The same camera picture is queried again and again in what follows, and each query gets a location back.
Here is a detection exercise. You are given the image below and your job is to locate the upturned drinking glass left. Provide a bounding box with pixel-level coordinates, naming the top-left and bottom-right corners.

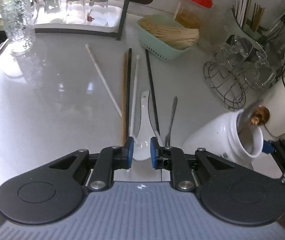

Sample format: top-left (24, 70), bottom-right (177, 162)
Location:
top-left (44, 0), bottom-right (61, 16)

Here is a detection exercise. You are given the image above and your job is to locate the upturned drinking glass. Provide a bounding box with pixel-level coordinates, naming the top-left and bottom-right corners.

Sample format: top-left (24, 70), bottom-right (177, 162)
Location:
top-left (64, 0), bottom-right (86, 24)
top-left (44, 0), bottom-right (61, 16)
top-left (87, 0), bottom-right (108, 27)

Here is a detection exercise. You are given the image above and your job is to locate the green basket of sticks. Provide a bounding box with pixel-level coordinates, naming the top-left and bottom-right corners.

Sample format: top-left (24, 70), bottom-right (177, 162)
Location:
top-left (137, 14), bottom-right (199, 61)

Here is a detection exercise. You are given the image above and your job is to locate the black chopstick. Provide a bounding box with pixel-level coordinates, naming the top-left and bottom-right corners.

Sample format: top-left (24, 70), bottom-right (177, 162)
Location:
top-left (145, 49), bottom-right (160, 134)
top-left (125, 48), bottom-right (132, 139)

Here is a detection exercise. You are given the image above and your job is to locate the white chopstick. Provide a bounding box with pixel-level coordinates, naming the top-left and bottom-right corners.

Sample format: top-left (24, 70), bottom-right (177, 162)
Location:
top-left (85, 44), bottom-right (122, 118)
top-left (130, 55), bottom-right (140, 138)

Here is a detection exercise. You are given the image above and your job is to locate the wire glass drying rack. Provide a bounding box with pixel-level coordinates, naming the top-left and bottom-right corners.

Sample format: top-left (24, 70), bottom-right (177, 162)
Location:
top-left (203, 35), bottom-right (276, 111)

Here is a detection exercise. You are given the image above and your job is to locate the upturned drinking glass middle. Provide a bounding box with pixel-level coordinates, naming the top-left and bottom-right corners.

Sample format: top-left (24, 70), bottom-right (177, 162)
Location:
top-left (64, 0), bottom-right (86, 24)

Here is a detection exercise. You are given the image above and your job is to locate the large steel spoon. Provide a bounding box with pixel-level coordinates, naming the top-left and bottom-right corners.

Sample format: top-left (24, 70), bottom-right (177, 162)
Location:
top-left (237, 100), bottom-right (261, 127)

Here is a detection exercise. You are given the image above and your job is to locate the black dish rack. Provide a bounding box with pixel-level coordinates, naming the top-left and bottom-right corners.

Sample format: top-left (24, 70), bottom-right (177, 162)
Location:
top-left (35, 0), bottom-right (130, 40)

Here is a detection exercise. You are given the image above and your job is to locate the green chopstick holder caddy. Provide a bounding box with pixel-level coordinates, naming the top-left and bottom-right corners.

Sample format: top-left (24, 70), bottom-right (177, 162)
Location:
top-left (232, 0), bottom-right (285, 57)

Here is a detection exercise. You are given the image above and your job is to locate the upturned drinking glass right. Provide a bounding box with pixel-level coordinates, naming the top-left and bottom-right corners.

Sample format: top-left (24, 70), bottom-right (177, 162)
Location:
top-left (87, 0), bottom-right (108, 27)

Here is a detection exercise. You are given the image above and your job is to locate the red lid plastic jar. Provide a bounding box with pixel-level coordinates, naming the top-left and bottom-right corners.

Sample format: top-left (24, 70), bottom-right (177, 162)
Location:
top-left (173, 0), bottom-right (213, 29)

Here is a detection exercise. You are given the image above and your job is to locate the white ceramic utensil jar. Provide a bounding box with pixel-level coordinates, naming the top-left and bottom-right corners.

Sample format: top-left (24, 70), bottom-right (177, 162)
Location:
top-left (181, 110), bottom-right (263, 170)

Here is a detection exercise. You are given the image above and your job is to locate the brown wooden chopstick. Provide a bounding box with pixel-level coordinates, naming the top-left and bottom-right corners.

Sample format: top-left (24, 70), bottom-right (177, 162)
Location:
top-left (121, 52), bottom-right (127, 145)

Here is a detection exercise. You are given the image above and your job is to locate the white ceramic soup spoon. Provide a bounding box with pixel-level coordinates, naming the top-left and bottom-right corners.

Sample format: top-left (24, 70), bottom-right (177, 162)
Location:
top-left (133, 90), bottom-right (164, 161)

